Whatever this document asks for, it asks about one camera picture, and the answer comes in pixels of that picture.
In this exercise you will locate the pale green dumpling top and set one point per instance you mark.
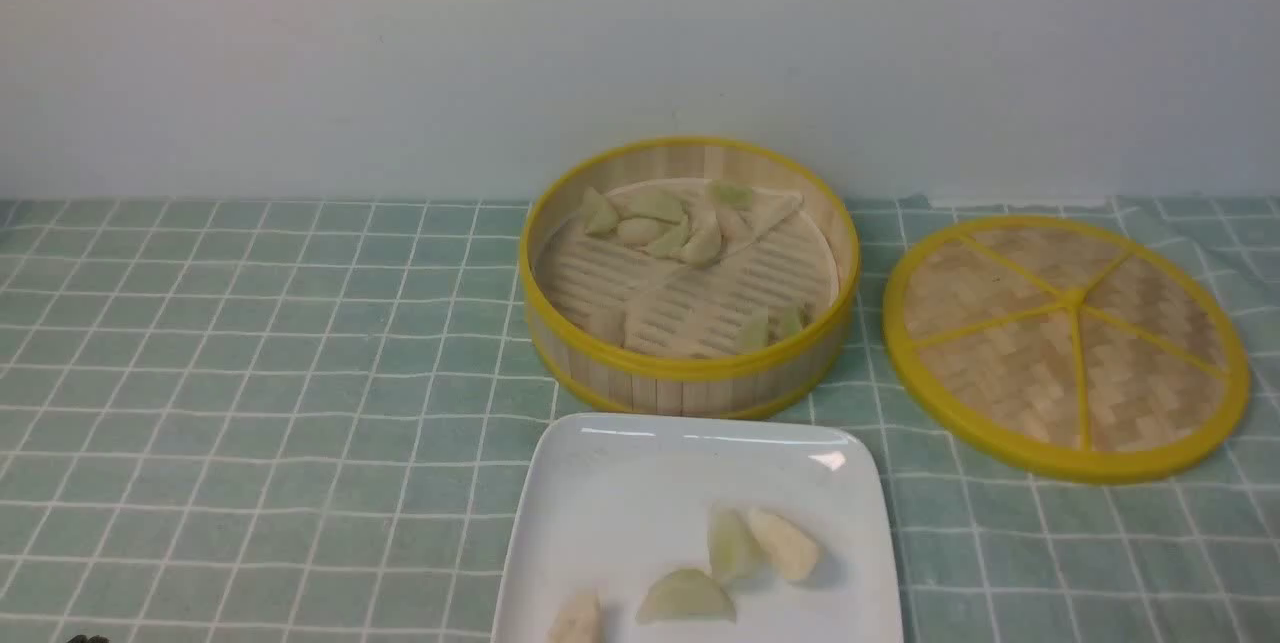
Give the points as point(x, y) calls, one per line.
point(656, 204)

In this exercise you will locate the white mesh steamer liner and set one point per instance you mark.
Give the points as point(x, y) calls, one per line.
point(667, 309)

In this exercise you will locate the white dumpling in cluster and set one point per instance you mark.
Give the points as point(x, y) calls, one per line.
point(637, 232)

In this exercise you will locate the green dumpling on plate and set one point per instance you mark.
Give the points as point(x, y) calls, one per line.
point(733, 553)

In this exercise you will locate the green dumpling cluster middle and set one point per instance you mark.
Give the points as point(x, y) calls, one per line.
point(670, 244)

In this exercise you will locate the white square plate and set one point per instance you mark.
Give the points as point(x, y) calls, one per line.
point(612, 502)

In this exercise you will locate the cream dumpling plate edge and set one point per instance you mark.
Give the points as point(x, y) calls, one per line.
point(580, 619)

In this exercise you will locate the cream dumpling on plate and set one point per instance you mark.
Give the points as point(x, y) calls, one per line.
point(793, 553)

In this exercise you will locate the woven bamboo steamer lid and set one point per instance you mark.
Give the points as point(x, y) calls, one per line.
point(1065, 349)

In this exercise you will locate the bamboo steamer basket yellow rim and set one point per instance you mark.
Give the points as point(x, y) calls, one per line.
point(739, 386)

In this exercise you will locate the pale dumpling cluster right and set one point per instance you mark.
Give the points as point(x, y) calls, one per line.
point(705, 242)

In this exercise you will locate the pinkish dumpling in steamer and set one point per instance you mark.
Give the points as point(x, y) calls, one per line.
point(735, 229)

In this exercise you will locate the green dumpling plate front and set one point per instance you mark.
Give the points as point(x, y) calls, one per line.
point(686, 594)

